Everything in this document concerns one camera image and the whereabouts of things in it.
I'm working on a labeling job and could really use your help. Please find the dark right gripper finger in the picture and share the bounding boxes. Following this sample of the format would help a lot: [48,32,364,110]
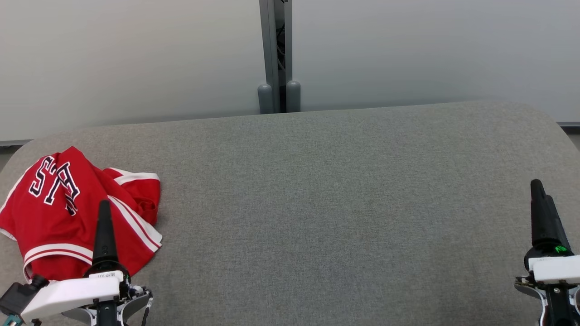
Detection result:
[546,195,573,253]
[531,179,557,249]

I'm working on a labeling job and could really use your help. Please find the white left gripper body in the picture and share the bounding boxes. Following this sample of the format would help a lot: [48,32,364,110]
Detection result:
[20,262,154,326]

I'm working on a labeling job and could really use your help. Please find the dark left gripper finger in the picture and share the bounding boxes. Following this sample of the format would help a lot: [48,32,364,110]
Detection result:
[92,200,119,266]

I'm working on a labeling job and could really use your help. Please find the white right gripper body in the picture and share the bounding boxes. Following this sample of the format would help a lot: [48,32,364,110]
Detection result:
[514,246,580,326]

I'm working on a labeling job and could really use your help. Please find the red shorts with white bands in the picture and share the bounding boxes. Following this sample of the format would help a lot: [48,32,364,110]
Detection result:
[102,168,162,227]

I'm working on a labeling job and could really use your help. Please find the red basketball jersey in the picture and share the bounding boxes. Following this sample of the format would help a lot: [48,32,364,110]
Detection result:
[0,146,163,282]

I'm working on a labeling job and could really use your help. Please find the grey cylindrical post cap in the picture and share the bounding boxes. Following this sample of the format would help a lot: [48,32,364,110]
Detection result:
[258,83,274,115]
[286,80,301,113]

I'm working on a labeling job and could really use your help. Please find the grey metal partition post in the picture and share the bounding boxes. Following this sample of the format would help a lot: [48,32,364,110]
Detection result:
[259,0,293,113]

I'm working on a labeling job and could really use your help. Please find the black cable bundle in post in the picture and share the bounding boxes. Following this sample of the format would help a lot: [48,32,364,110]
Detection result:
[275,0,287,113]

